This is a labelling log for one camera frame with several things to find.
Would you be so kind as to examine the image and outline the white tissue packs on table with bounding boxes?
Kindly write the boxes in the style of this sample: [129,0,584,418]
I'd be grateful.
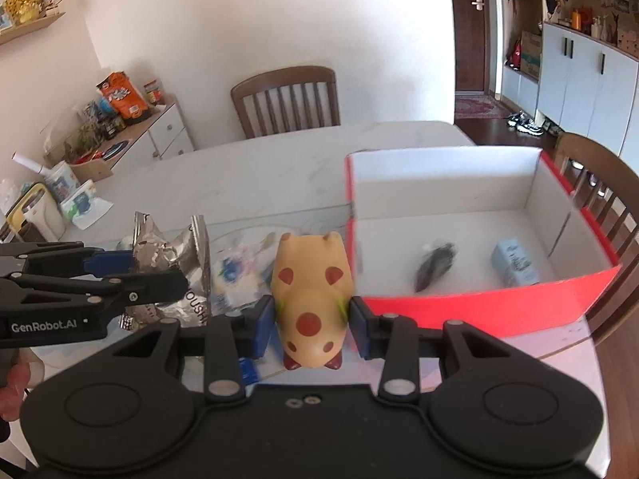
[46,159,113,230]

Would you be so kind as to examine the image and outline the dark wooden door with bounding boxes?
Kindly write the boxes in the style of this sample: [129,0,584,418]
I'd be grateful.
[452,0,490,93]

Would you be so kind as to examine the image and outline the white sideboard cabinet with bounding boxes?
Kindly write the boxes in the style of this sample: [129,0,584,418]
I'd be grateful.
[71,94,195,183]

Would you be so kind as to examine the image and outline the red cardboard box white inside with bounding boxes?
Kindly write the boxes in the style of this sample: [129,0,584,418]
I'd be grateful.
[345,146,621,337]

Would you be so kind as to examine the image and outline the black snack packet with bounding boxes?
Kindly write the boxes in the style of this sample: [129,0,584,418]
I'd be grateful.
[414,241,457,293]

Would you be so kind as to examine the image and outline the wooden wall shelf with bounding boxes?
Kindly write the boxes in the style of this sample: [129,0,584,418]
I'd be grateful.
[0,12,65,46]

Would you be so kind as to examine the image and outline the brown wooden chair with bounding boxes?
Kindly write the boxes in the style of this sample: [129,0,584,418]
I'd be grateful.
[554,133,638,344]
[231,65,341,140]

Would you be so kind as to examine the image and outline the brown wooden chair far side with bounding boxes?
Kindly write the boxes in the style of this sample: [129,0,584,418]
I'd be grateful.
[231,65,341,140]

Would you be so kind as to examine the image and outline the brown wooden chair right side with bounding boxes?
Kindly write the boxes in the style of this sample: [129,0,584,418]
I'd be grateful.
[554,133,638,344]

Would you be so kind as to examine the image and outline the silver foil snack bag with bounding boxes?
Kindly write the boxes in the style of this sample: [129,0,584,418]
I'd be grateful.
[118,211,214,333]

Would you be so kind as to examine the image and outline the yellow spotted toy pig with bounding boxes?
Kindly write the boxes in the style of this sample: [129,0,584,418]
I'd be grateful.
[271,232,354,371]

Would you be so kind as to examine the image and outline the light blue herbal product box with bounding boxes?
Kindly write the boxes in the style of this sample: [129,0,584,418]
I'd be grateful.
[490,238,540,288]

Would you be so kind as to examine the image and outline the person hand red nails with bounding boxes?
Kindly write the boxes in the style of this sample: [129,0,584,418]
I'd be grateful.
[0,362,32,422]

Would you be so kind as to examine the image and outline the orange snack bag on sideboard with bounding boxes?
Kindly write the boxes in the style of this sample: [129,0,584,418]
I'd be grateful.
[96,71,151,125]

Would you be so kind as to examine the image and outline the grey wall cabinet unit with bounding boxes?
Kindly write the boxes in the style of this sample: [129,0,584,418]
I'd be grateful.
[502,0,638,154]

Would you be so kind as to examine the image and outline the blueberry snack plastic bag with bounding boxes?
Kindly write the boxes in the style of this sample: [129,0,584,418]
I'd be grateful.
[210,227,278,315]

